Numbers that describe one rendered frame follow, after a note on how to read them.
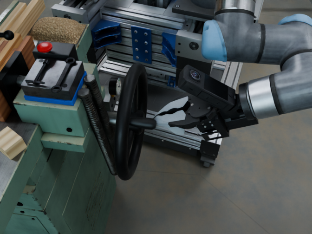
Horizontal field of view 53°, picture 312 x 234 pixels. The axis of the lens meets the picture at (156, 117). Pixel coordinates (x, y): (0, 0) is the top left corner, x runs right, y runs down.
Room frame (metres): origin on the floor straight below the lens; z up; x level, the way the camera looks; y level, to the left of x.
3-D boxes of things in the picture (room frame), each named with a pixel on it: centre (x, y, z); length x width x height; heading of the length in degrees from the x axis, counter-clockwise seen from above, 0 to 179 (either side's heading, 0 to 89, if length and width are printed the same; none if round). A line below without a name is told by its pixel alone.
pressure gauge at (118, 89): (0.76, 0.14, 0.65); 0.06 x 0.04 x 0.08; 171
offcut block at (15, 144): (0.35, 0.29, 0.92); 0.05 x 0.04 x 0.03; 53
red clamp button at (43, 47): (0.51, 0.22, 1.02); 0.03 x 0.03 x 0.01
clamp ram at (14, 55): (0.48, 0.27, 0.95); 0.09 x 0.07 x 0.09; 171
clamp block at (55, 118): (0.47, 0.21, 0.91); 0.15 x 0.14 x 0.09; 171
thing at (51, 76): (0.48, 0.20, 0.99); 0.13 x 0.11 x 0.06; 171
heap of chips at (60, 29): (0.73, 0.27, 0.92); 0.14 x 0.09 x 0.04; 81
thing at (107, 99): (0.77, 0.21, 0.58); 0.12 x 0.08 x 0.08; 81
